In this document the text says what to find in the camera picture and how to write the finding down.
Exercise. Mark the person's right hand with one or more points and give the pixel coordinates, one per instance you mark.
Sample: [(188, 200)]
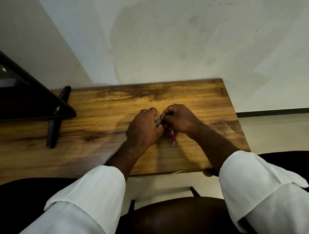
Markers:
[(183, 119)]

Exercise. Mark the person's left hand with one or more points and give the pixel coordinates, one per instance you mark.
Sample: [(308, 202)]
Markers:
[(141, 130)]

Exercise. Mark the person's right fingers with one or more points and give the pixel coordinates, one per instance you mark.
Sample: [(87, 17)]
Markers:
[(167, 113)]

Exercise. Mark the person's left thumb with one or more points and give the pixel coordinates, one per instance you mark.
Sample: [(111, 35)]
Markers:
[(159, 131)]

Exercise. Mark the small teal eraser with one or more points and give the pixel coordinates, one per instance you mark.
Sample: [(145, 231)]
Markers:
[(158, 123)]

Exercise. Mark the pink pen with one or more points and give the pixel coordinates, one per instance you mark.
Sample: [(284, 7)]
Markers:
[(173, 138)]

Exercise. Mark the person's left forearm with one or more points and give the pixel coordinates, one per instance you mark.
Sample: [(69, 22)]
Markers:
[(126, 156)]

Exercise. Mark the person's right forearm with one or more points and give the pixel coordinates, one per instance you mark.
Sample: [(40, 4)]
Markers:
[(212, 147)]

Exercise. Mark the dark brown chair seat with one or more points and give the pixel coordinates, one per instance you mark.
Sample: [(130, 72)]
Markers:
[(176, 215)]

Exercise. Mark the black skirting board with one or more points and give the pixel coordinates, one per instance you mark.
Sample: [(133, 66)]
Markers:
[(270, 112)]

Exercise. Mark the white shirt sleeve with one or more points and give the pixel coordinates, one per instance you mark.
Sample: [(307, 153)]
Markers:
[(82, 202), (263, 190)]

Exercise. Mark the black metal stand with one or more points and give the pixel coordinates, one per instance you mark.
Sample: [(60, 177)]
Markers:
[(31, 101)]

